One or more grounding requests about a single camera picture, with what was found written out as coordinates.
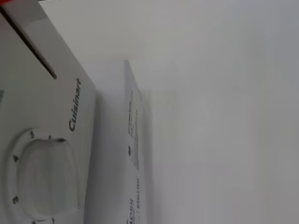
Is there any white flat box with print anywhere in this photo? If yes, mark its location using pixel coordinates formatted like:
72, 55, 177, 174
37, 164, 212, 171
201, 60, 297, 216
83, 59, 154, 224

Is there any white steel toaster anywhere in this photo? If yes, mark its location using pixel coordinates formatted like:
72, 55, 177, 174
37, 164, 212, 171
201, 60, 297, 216
0, 2, 98, 224

